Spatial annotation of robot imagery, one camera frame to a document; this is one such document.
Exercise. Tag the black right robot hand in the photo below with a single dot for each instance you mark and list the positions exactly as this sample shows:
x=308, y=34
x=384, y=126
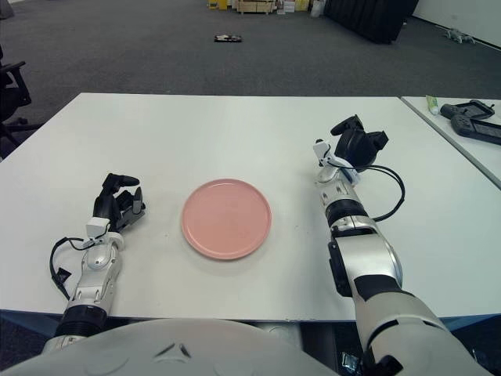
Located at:
x=356, y=147

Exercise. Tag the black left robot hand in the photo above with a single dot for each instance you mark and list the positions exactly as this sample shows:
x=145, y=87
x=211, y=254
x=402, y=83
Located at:
x=105, y=201

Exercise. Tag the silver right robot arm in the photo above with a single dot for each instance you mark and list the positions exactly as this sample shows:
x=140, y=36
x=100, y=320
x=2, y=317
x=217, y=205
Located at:
x=368, y=258

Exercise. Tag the pink round plate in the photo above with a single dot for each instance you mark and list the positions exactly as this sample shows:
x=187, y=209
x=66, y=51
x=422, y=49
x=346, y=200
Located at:
x=226, y=219

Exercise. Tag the green white tube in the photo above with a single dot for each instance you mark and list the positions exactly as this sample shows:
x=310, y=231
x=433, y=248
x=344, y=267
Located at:
x=432, y=104

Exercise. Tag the black handheld controller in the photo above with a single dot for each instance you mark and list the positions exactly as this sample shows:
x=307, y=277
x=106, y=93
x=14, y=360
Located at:
x=466, y=110
x=475, y=131

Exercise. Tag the black draped curtain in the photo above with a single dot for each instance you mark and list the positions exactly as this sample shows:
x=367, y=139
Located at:
x=372, y=19

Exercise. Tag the black office chair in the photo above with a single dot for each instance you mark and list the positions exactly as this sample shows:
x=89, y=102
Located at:
x=11, y=102

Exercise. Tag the white plastic bag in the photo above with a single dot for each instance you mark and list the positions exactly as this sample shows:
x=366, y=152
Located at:
x=317, y=9

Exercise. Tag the grey robot dog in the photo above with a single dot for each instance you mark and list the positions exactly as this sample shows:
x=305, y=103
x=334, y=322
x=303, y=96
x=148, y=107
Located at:
x=458, y=36

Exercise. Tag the grey robot torso shell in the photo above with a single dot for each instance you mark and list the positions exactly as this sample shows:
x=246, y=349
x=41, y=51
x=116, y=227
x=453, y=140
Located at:
x=176, y=352

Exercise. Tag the black flat tray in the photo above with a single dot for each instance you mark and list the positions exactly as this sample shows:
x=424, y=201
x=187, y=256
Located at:
x=228, y=38

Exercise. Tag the wooden pallet crate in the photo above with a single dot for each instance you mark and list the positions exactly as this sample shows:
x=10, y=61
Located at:
x=254, y=7

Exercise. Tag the yellow cardboard box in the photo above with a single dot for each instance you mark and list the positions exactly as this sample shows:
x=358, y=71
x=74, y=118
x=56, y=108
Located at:
x=217, y=4

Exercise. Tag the blue table frame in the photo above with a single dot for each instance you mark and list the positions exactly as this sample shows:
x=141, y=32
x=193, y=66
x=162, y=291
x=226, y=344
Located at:
x=27, y=319

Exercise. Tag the shiny metal bracket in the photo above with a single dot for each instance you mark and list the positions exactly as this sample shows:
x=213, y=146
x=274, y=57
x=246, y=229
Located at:
x=350, y=361

